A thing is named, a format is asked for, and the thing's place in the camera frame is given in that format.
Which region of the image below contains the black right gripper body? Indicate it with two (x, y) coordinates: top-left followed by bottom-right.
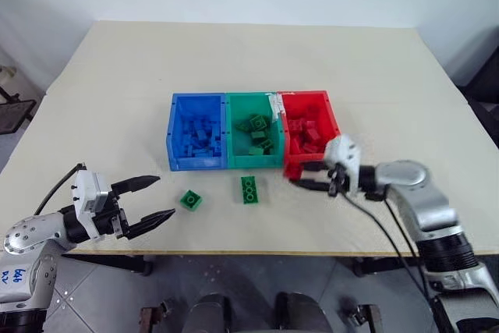
(326, 163), (351, 198)

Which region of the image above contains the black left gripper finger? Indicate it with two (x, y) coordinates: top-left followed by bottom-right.
(126, 208), (177, 239)
(110, 175), (161, 197)

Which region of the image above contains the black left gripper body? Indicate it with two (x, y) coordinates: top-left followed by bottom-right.
(90, 189), (133, 241)

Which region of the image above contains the square green building block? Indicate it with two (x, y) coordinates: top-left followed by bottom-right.
(179, 189), (206, 213)

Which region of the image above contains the black table leg with caster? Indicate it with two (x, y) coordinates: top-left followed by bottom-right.
(61, 253), (154, 277)
(352, 256), (423, 278)

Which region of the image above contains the red plastic bin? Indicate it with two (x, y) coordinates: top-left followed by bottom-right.
(276, 90), (342, 172)

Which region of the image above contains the long green building block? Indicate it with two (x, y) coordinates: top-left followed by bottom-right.
(239, 175), (261, 206)

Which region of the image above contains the blue plastic bin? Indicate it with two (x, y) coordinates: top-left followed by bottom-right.
(166, 92), (228, 172)

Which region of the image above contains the white tape strip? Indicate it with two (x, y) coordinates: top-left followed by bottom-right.
(266, 92), (286, 122)

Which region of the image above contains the green plastic bin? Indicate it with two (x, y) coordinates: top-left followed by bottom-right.
(225, 91), (285, 169)

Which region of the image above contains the dark rounded shape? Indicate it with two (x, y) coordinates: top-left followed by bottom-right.
(274, 291), (333, 333)
(192, 292), (232, 333)

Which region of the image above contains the black metal stand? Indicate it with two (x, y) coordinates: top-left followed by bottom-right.
(0, 64), (37, 136)

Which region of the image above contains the dark chair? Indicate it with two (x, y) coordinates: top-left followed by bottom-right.
(458, 27), (499, 137)

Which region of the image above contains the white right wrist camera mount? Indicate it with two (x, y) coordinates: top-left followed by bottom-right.
(324, 134), (363, 195)

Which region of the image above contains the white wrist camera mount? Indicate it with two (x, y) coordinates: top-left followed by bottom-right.
(324, 134), (363, 195)
(73, 168), (115, 239)

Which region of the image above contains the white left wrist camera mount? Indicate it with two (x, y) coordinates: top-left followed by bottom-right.
(73, 168), (115, 239)

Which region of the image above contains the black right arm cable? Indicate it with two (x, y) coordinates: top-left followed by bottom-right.
(342, 191), (432, 310)
(382, 198), (434, 303)

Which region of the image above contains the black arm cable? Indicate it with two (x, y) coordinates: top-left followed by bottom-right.
(34, 161), (87, 216)
(382, 198), (434, 303)
(342, 191), (432, 310)

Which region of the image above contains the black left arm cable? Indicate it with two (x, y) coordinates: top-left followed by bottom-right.
(34, 161), (87, 216)

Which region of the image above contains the brown metal bracket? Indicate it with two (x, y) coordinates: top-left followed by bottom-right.
(341, 296), (382, 333)
(139, 298), (175, 333)

